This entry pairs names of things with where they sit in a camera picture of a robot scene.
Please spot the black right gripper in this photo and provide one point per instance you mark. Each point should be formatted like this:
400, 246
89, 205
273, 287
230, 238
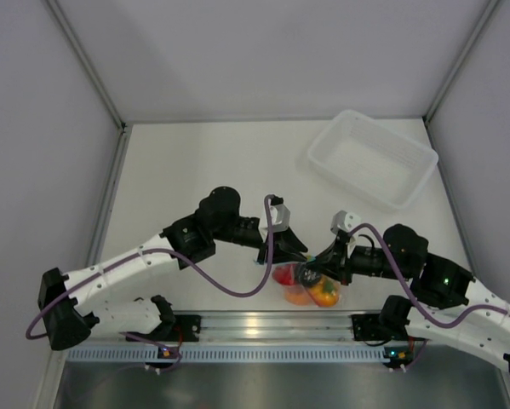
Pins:
335, 262

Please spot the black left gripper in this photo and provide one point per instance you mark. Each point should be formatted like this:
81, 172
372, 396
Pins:
281, 243

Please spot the red fake pepper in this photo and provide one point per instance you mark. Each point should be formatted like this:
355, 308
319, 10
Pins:
285, 274

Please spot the black fake food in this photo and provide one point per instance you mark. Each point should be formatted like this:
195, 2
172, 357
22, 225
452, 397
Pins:
307, 277

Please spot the yellow fake bell pepper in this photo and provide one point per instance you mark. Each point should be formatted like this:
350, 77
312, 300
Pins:
325, 293

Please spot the clear zip top bag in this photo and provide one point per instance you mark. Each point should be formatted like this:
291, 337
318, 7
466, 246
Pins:
279, 288

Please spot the orange fake fruit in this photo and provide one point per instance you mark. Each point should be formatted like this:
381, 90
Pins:
297, 295

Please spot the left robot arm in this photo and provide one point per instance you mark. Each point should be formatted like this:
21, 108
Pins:
121, 295

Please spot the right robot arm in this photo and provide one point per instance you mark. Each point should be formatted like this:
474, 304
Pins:
442, 301

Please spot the white plastic basket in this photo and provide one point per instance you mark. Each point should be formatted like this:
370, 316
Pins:
383, 167

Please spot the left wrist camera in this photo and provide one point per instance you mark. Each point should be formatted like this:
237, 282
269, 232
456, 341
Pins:
279, 215

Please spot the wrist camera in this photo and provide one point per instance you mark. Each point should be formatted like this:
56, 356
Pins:
344, 221
279, 215

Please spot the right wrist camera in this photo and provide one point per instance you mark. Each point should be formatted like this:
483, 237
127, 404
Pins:
344, 221

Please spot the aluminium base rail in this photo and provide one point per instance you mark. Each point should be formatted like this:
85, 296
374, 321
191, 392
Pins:
279, 326

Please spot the white slotted cable duct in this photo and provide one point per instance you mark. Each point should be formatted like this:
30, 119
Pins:
237, 354

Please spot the aluminium frame post right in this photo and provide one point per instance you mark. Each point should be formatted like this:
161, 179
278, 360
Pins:
460, 59

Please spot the aluminium frame post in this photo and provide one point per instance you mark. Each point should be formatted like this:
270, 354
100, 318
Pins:
460, 59
74, 42

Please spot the aluminium frame post left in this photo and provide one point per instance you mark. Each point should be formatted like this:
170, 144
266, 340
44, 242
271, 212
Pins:
74, 42

